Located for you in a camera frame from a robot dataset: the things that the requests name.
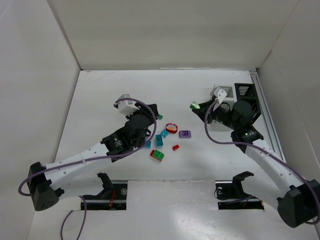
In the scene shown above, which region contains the red flower lego piece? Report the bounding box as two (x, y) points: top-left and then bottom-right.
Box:
(165, 123), (178, 134)

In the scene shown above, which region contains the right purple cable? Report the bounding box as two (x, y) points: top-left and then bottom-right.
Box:
(204, 99), (320, 225)

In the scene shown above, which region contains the teal tall lego brick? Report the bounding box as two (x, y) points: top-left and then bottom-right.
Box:
(155, 134), (164, 147)

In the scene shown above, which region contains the aluminium rail right edge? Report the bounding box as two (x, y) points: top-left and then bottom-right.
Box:
(249, 70), (286, 162)

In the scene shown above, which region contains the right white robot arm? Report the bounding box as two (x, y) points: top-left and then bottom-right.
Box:
(190, 99), (320, 228)

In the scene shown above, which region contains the purple square lego brick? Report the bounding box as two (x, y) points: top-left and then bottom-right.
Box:
(178, 130), (192, 139)

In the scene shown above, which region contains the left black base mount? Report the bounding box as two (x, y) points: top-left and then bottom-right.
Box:
(83, 172), (128, 211)

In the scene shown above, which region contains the black slatted container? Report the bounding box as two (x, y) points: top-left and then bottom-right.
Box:
(234, 83), (262, 123)

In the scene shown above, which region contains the red green stacked lego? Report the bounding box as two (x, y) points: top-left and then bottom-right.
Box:
(150, 149), (165, 162)

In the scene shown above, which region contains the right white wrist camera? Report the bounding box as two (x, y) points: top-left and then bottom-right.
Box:
(210, 86), (228, 108)

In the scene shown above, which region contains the white slatted container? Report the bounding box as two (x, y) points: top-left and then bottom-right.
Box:
(210, 84), (237, 107)

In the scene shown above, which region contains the teal two-by-three lego brick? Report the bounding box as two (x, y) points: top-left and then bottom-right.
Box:
(145, 141), (152, 148)

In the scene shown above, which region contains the dark green lego brick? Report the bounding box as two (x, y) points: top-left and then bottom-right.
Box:
(189, 101), (201, 110)

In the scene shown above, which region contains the small red lego brick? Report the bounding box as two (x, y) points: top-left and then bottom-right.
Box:
(172, 144), (180, 151)

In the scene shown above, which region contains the small teal lego brick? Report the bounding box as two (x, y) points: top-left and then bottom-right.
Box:
(160, 129), (169, 138)

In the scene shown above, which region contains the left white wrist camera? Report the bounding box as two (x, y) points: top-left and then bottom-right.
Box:
(113, 100), (139, 117)

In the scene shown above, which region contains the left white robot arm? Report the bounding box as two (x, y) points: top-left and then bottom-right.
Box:
(26, 102), (159, 212)

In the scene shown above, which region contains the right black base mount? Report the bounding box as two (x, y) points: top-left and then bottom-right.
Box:
(213, 171), (265, 210)

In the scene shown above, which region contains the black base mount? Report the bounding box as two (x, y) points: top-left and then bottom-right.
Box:
(213, 171), (265, 210)
(83, 172), (128, 211)

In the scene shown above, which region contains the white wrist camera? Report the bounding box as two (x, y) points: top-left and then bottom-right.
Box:
(210, 86), (228, 108)
(113, 100), (139, 117)

